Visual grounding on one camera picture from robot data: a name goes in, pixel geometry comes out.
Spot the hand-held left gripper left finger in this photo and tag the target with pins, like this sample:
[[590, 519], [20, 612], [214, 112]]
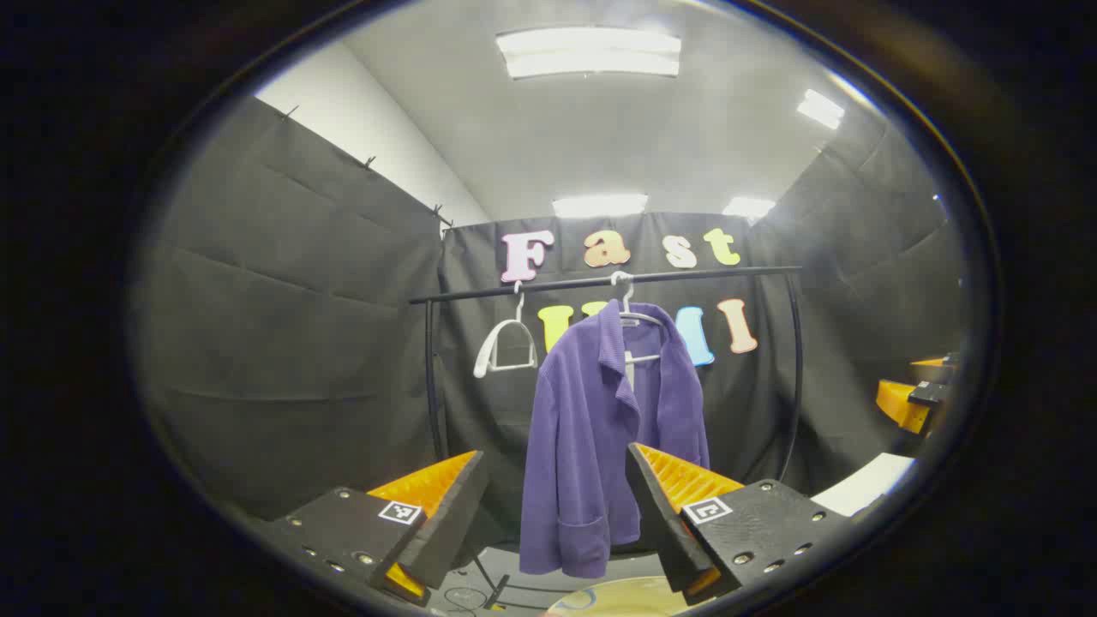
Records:
[[446, 531]]

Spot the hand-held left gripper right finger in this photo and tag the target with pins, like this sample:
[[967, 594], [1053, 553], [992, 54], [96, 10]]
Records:
[[664, 523]]

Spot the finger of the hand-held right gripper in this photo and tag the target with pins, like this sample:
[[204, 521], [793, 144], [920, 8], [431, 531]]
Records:
[[896, 403], [930, 370]]

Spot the beige laundry hamper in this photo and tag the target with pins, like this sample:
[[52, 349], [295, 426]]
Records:
[[626, 600]]

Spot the white plastic clothes hanger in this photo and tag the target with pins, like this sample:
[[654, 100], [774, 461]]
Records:
[[514, 368], [643, 318]]

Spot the black metal clothes rack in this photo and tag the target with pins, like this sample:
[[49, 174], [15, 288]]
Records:
[[728, 273]]

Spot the white board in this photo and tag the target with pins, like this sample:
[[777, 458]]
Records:
[[866, 484]]

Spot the black backdrop cloth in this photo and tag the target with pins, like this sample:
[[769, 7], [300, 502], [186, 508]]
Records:
[[300, 343]]

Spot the small ceiling light panel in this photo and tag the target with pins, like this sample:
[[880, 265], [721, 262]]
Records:
[[821, 110]]

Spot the large rectangular ceiling light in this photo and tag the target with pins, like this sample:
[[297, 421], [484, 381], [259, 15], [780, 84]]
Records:
[[591, 53]]

